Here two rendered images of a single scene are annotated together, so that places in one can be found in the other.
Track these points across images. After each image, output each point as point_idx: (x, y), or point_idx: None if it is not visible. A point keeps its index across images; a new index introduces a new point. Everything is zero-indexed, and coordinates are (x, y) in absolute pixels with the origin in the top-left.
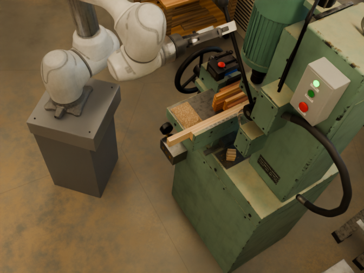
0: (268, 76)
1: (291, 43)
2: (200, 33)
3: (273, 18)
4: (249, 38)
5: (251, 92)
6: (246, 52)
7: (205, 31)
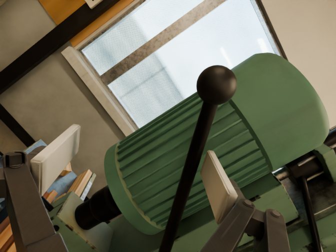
0: (177, 246)
1: (280, 211)
2: (49, 166)
3: (279, 164)
4: (174, 178)
5: (71, 247)
6: (147, 202)
7: (62, 150)
